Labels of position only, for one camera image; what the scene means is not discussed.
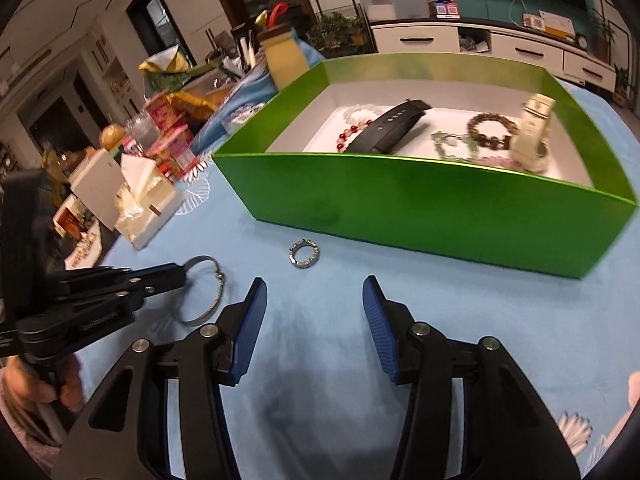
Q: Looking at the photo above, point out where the yellow cup with utensils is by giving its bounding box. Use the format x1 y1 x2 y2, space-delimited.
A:
255 2 308 92

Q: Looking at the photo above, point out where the silver bangle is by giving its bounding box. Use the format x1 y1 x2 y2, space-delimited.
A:
172 256 228 326

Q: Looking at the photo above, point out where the white flat box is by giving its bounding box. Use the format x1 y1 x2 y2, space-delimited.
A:
537 10 576 38

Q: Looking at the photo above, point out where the silver beaded ring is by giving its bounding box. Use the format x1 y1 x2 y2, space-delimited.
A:
288 240 321 270

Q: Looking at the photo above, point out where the white television cabinet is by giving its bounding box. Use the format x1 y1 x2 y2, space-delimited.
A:
372 17 618 93

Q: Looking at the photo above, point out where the glass tank with plants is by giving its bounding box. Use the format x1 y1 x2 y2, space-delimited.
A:
305 2 376 58

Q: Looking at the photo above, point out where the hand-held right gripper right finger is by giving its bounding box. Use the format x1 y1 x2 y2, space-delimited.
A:
362 275 581 480

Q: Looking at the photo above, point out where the pink snack box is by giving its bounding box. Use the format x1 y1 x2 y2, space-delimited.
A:
144 92 197 177

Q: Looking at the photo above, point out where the green cardboard box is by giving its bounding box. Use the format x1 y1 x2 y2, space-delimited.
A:
212 52 638 281

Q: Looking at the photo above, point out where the white wrist watch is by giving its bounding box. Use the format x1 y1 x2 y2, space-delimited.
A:
510 92 557 175

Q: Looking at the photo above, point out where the tall potted plant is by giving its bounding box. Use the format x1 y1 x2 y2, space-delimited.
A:
587 9 617 61

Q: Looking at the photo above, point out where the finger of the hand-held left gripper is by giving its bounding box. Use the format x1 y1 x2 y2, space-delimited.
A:
106 261 189 287
119 279 184 307

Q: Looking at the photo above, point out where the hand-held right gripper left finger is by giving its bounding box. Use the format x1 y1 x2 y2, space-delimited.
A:
59 276 268 480

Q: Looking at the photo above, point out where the person's left hand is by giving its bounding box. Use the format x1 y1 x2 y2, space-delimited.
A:
0 354 86 413

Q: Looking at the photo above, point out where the clear plastic swab box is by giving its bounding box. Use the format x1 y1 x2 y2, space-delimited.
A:
222 102 266 128

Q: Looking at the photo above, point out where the blue floral tablecloth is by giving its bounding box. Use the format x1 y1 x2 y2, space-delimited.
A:
65 45 640 480

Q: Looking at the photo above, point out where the clear bead bracelet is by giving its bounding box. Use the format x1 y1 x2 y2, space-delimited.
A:
342 104 383 123

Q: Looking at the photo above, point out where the pink bead bracelet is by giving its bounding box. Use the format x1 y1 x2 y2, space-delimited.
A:
475 155 526 171

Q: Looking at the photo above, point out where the black watch band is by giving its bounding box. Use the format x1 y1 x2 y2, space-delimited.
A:
345 100 433 155

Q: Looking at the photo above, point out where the red bead bracelet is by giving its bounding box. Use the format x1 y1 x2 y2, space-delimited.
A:
336 119 373 153

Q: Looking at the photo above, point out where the pen holder with pens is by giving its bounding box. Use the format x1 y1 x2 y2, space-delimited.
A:
215 22 266 81

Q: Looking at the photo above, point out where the green jade bracelet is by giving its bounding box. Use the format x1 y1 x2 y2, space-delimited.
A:
431 130 481 162

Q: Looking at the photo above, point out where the small potted plant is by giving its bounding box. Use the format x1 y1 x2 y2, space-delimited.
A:
614 66 633 108

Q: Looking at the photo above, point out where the white packet with brown tab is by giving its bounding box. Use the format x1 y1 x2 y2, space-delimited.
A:
116 155 187 251

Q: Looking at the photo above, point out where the translucent plastic storage bin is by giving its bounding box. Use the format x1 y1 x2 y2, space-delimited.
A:
359 0 430 23

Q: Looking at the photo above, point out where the yellow snack packet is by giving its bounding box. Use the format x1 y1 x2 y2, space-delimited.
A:
139 47 192 80

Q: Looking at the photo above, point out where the white paper bag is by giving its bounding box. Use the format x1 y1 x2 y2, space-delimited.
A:
70 147 126 231

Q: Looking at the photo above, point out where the brown wooden bead bracelet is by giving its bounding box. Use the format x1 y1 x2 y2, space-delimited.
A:
467 112 521 151

